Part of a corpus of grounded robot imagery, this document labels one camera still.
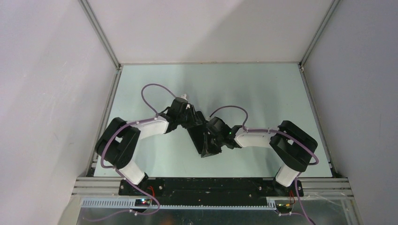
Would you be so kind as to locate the grey slotted cable duct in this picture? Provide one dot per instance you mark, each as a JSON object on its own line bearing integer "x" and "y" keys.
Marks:
{"x": 126, "y": 203}

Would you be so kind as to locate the aluminium left corner post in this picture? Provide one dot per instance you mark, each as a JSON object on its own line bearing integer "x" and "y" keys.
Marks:
{"x": 92, "y": 18}

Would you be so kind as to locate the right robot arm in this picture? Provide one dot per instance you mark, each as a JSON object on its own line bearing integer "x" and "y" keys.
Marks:
{"x": 293, "y": 146}

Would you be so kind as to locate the aluminium right table rail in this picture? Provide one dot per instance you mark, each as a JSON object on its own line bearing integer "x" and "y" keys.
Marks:
{"x": 317, "y": 120}

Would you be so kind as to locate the aluminium left table rail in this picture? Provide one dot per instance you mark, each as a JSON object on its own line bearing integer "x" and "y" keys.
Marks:
{"x": 104, "y": 119}

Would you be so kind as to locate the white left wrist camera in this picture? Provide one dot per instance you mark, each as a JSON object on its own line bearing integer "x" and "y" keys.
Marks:
{"x": 184, "y": 97}

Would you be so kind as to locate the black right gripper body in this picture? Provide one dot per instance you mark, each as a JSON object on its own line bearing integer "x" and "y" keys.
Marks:
{"x": 214, "y": 143}

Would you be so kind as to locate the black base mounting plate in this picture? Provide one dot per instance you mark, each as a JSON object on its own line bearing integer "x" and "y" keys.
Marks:
{"x": 212, "y": 191}

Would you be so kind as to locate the aluminium table rail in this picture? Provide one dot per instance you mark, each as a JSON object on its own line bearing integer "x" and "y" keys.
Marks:
{"x": 317, "y": 120}
{"x": 104, "y": 119}

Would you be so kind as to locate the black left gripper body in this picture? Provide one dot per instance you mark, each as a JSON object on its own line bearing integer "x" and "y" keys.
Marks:
{"x": 188, "y": 118}

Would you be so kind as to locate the aluminium corner frame post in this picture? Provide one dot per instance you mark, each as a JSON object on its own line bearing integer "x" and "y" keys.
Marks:
{"x": 321, "y": 28}

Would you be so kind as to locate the black zip tool case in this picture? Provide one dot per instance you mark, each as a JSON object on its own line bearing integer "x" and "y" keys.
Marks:
{"x": 198, "y": 135}

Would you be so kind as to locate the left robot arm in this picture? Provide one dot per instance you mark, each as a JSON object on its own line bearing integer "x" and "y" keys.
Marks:
{"x": 119, "y": 140}

